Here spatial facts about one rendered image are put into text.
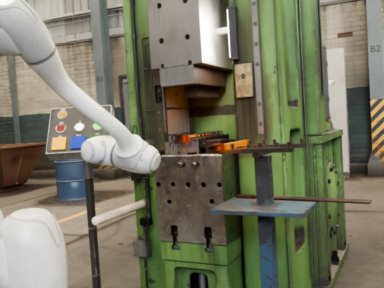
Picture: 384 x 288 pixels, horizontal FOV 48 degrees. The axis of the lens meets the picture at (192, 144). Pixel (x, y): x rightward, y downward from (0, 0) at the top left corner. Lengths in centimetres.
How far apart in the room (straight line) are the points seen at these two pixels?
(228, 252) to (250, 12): 120
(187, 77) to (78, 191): 477
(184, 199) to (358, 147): 604
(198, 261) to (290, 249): 46
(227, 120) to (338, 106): 484
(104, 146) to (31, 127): 915
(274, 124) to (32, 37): 131
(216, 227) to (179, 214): 21
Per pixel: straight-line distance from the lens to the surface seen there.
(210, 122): 268
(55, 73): 137
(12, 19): 126
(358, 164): 802
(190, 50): 222
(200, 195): 216
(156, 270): 264
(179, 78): 224
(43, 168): 1057
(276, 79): 220
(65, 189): 681
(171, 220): 226
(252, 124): 223
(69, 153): 236
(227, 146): 180
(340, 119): 736
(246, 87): 222
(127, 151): 149
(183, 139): 220
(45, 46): 131
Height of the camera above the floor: 108
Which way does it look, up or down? 3 degrees down
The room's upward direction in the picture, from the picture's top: 4 degrees counter-clockwise
